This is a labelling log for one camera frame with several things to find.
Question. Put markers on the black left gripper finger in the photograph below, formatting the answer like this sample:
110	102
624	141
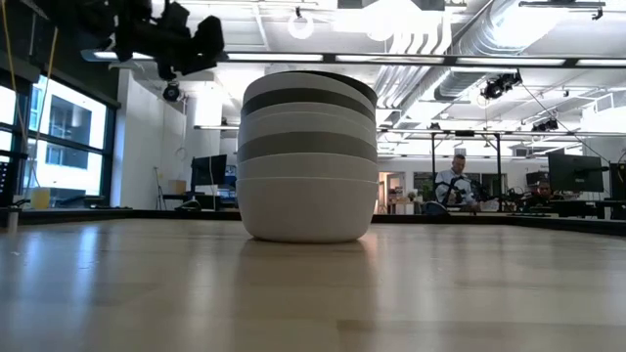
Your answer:
208	44
177	15

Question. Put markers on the light grey bowl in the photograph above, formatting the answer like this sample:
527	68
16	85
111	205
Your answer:
303	143

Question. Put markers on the stack of white grey bowls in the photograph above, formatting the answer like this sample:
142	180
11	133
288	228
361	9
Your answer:
303	210

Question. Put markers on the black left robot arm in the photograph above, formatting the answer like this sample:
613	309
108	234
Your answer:
88	19

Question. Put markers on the black framed window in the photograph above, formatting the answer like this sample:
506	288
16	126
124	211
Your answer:
68	127

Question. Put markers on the black computer monitor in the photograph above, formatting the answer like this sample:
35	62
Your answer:
574	172
209	169

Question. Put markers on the brown cardboard box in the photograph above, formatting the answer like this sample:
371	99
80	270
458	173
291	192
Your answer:
177	187

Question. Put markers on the dark office desk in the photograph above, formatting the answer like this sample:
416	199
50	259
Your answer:
195	201

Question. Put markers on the yellow cup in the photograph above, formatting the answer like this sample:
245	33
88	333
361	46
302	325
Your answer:
40	198

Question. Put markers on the person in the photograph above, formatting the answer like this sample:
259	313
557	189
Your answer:
457	166
543	188

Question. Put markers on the black ceiling spotlight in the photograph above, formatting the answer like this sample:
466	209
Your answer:
545	125
499	87

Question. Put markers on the overhead light bar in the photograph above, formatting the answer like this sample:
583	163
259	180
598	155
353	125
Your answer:
569	62

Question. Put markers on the black round wall camera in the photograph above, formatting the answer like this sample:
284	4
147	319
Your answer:
171	91

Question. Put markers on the black metal stand frame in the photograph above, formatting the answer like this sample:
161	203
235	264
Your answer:
433	156

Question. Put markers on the silver ceiling ventilation duct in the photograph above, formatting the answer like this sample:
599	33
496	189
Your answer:
489	29

